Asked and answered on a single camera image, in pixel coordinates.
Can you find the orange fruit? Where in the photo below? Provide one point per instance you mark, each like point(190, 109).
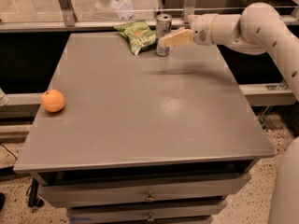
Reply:
point(52, 101)

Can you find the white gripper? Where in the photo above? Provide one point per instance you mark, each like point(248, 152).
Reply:
point(201, 30)

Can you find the black caster wheel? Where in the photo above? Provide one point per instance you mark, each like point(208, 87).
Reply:
point(33, 200)

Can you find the metal railing frame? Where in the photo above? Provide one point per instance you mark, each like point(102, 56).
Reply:
point(77, 15)

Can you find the top grey drawer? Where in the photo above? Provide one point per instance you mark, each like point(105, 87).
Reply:
point(162, 189)

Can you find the silver blue redbull can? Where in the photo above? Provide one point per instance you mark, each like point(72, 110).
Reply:
point(163, 27)

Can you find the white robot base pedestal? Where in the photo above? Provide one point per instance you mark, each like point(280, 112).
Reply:
point(113, 10)

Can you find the grey drawer cabinet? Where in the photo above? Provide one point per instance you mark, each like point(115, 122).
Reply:
point(132, 117)

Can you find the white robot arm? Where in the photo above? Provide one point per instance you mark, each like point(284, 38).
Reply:
point(258, 29)

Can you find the grey drawer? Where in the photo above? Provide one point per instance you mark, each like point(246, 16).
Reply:
point(139, 212)
point(162, 189)

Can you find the metal drawer knob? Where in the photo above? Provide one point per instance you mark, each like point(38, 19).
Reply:
point(149, 198)
point(150, 218)

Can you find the metal top drawer knob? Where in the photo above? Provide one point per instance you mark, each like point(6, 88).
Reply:
point(149, 198)

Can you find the green jalapeno chip bag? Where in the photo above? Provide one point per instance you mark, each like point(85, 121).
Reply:
point(138, 34)

